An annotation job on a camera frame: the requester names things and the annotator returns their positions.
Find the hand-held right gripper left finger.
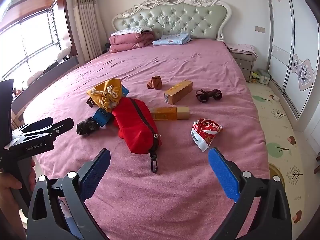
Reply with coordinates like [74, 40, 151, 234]
[26, 148, 112, 240]

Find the yellow drawstring pouch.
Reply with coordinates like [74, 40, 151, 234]
[87, 79, 123, 113]

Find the window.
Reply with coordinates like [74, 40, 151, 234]
[0, 0, 75, 80]

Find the white floral sliding wardrobe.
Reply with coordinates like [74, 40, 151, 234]
[264, 0, 320, 133]

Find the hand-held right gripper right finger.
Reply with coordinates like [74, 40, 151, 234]
[208, 147, 293, 240]

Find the bed with pink sheet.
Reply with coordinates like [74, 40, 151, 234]
[22, 39, 269, 240]

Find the brown cardboard box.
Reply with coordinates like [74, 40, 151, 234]
[164, 80, 193, 105]

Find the white fluffy cushion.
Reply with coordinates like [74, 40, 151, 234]
[26, 70, 44, 85]
[55, 48, 73, 62]

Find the cream tree-print play mat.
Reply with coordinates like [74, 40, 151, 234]
[246, 81, 320, 230]

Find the brown crumpled cloth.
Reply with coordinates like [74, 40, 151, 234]
[146, 76, 163, 90]

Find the beige curtain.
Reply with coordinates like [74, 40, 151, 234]
[72, 0, 103, 62]

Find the green and white storage box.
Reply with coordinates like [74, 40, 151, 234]
[257, 69, 270, 85]

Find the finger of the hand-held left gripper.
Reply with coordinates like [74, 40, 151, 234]
[49, 118, 75, 140]
[11, 117, 54, 137]

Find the green tufted headboard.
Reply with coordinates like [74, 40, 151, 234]
[112, 0, 232, 40]

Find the light blue folded cloth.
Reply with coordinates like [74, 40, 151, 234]
[152, 33, 192, 46]

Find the red zip bag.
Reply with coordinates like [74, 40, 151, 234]
[111, 97, 163, 173]

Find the pink patterned cloth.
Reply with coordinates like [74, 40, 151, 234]
[225, 44, 258, 60]

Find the grey nightstand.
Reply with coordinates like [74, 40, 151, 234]
[231, 50, 255, 82]

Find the black crumpled cloth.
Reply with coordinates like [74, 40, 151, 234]
[76, 117, 100, 137]

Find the person's left hand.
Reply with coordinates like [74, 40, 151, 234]
[0, 159, 37, 220]

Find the folded pink quilt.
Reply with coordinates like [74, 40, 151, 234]
[109, 26, 155, 53]

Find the dark cord bundle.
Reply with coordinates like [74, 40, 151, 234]
[196, 89, 223, 103]

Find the red and white snack packet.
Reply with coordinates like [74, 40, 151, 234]
[191, 118, 224, 152]

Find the grey bench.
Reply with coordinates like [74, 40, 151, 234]
[11, 55, 80, 120]

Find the orange and tan long box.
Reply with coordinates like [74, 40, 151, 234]
[149, 106, 190, 121]

